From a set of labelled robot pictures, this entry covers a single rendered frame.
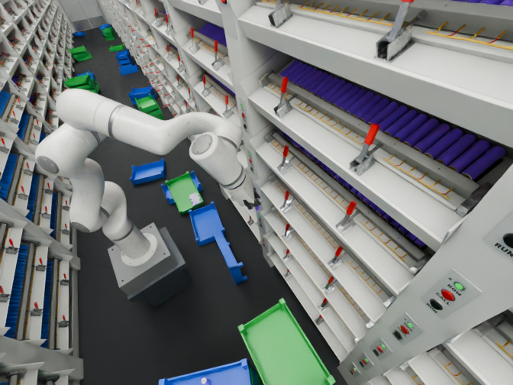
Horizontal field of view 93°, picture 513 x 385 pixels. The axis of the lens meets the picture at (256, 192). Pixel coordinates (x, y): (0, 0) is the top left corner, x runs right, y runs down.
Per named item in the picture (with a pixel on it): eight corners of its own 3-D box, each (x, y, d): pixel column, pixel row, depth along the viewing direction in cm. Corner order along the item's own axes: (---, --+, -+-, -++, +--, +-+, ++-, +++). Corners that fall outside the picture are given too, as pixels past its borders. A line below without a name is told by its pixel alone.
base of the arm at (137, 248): (125, 273, 120) (102, 255, 107) (120, 245, 132) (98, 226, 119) (161, 253, 125) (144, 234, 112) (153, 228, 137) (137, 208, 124)
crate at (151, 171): (133, 185, 224) (129, 179, 219) (135, 171, 238) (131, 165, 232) (166, 177, 227) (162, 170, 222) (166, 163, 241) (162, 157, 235)
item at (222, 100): (248, 145, 97) (230, 121, 86) (198, 94, 136) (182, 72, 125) (287, 113, 97) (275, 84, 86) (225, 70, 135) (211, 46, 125)
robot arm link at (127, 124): (144, 98, 70) (243, 138, 72) (116, 144, 64) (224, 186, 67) (136, 76, 61) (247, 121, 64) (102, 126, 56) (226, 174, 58)
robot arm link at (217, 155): (223, 156, 72) (211, 183, 69) (197, 127, 62) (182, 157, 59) (246, 157, 68) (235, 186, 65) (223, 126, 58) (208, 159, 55)
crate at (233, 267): (236, 285, 149) (247, 279, 151) (230, 270, 135) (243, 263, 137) (218, 248, 169) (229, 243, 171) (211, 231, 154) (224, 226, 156)
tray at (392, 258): (398, 299, 53) (401, 287, 42) (259, 157, 91) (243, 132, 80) (470, 239, 52) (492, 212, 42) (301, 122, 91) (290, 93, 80)
